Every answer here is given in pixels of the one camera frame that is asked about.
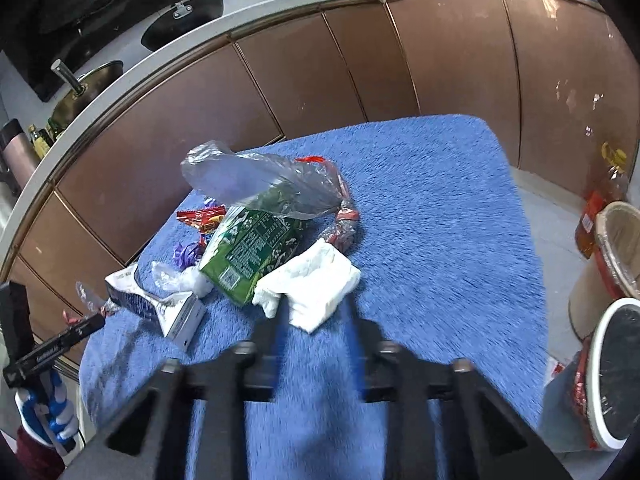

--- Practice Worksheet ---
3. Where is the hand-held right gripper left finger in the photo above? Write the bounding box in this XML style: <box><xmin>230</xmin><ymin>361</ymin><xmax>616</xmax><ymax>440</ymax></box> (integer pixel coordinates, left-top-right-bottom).
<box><xmin>62</xmin><ymin>297</ymin><xmax>291</xmax><ymax>480</ymax></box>

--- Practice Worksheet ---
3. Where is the beige paper bucket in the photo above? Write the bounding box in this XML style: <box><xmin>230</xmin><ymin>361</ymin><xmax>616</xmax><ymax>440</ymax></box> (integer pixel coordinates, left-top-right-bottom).
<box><xmin>569</xmin><ymin>201</ymin><xmax>640</xmax><ymax>341</ymax></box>

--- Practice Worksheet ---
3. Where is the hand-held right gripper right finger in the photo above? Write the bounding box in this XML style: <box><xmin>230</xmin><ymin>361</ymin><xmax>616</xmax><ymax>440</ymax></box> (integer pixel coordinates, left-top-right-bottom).
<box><xmin>345</xmin><ymin>300</ymin><xmax>573</xmax><ymax>480</ymax></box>

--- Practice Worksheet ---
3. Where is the red cartoon snack wrapper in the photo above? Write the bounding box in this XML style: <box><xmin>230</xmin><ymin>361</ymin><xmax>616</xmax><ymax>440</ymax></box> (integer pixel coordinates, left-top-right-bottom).
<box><xmin>176</xmin><ymin>208</ymin><xmax>226</xmax><ymax>233</ymax></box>

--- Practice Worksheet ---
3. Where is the fluffy blue mat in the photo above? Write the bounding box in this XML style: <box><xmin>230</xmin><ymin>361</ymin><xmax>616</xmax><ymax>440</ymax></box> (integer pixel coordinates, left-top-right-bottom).
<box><xmin>80</xmin><ymin>115</ymin><xmax>548</xmax><ymax>480</ymax></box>

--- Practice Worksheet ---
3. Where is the person's left hand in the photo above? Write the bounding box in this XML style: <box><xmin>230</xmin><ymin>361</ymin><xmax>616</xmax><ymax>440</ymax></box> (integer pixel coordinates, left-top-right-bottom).
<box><xmin>15</xmin><ymin>369</ymin><xmax>81</xmax><ymax>453</ymax></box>

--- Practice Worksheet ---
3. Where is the small yellow oil bottle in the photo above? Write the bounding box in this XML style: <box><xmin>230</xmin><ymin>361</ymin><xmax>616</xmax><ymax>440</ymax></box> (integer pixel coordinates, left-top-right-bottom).
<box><xmin>27</xmin><ymin>117</ymin><xmax>66</xmax><ymax>158</ymax></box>

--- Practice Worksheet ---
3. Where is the yellow cooking oil bottle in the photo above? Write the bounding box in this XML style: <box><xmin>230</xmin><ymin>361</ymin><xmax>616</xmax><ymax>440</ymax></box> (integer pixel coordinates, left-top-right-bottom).
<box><xmin>575</xmin><ymin>142</ymin><xmax>630</xmax><ymax>260</ymax></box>

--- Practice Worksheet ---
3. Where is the red silver foil wrapper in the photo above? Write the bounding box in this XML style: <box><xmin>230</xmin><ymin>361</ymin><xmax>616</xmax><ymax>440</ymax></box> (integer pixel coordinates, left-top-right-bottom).
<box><xmin>325</xmin><ymin>200</ymin><xmax>361</xmax><ymax>252</ymax></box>

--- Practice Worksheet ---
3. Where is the white tissue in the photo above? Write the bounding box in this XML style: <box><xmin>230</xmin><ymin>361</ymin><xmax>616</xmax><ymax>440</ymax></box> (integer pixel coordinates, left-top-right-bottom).
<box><xmin>252</xmin><ymin>237</ymin><xmax>362</xmax><ymax>333</ymax></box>

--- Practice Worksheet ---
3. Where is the white rimmed trash bin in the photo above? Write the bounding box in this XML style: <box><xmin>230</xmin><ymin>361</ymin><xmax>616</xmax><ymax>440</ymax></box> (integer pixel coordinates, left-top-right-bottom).
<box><xmin>565</xmin><ymin>297</ymin><xmax>640</xmax><ymax>453</ymax></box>

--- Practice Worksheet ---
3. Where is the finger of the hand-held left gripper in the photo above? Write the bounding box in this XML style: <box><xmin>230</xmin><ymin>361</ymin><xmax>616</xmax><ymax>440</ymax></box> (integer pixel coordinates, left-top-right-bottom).
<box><xmin>69</xmin><ymin>314</ymin><xmax>107</xmax><ymax>345</ymax></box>

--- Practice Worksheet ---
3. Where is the black flat pan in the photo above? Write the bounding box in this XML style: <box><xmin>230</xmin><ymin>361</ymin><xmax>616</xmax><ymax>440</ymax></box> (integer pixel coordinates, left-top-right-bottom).
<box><xmin>141</xmin><ymin>0</ymin><xmax>224</xmax><ymax>52</ymax></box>

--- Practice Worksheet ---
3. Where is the purple wrapper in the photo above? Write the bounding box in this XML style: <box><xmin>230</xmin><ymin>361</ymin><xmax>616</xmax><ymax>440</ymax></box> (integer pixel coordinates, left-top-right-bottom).
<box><xmin>174</xmin><ymin>240</ymin><xmax>206</xmax><ymax>268</ymax></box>

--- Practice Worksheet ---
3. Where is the white blue carton box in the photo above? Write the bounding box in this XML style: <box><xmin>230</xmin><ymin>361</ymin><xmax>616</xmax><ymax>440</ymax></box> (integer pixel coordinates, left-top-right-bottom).
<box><xmin>105</xmin><ymin>262</ymin><xmax>207</xmax><ymax>352</ymax></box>

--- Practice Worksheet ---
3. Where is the metal wok with handle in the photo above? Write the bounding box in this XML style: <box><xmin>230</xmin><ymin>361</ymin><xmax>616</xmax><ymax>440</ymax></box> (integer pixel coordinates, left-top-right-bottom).
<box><xmin>50</xmin><ymin>59</ymin><xmax>125</xmax><ymax>128</ymax></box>

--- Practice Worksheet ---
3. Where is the small clear plastic wrap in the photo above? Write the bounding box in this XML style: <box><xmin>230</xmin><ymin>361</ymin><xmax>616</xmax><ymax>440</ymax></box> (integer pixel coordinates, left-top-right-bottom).
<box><xmin>150</xmin><ymin>260</ymin><xmax>216</xmax><ymax>297</ymax></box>

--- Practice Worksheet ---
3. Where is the brown kitchen cabinet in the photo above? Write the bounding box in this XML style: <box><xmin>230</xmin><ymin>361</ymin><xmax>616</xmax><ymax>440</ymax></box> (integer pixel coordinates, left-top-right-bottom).
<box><xmin>0</xmin><ymin>0</ymin><xmax>640</xmax><ymax>366</ymax></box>

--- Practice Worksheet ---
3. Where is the clear red candy wrapper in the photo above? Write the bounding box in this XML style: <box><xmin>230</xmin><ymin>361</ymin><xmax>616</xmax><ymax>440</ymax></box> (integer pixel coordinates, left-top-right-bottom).
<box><xmin>62</xmin><ymin>281</ymin><xmax>108</xmax><ymax>326</ymax></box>

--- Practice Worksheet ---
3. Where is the green snack packet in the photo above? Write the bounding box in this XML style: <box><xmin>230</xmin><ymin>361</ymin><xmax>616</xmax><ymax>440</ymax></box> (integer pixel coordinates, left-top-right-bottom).
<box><xmin>199</xmin><ymin>187</ymin><xmax>306</xmax><ymax>307</ymax></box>

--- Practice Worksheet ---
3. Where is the clear plastic bag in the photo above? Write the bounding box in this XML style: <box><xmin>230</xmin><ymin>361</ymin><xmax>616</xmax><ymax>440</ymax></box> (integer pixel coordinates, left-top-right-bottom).
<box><xmin>181</xmin><ymin>142</ymin><xmax>351</xmax><ymax>221</ymax></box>

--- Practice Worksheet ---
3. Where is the black stove top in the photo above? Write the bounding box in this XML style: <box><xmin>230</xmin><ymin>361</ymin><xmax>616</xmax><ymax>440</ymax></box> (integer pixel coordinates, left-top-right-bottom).
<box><xmin>0</xmin><ymin>0</ymin><xmax>208</xmax><ymax>103</ymax></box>

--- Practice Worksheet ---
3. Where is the brown thermos bottle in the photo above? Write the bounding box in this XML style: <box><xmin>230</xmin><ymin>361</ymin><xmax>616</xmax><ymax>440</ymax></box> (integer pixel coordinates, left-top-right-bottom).
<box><xmin>0</xmin><ymin>119</ymin><xmax>43</xmax><ymax>186</ymax></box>

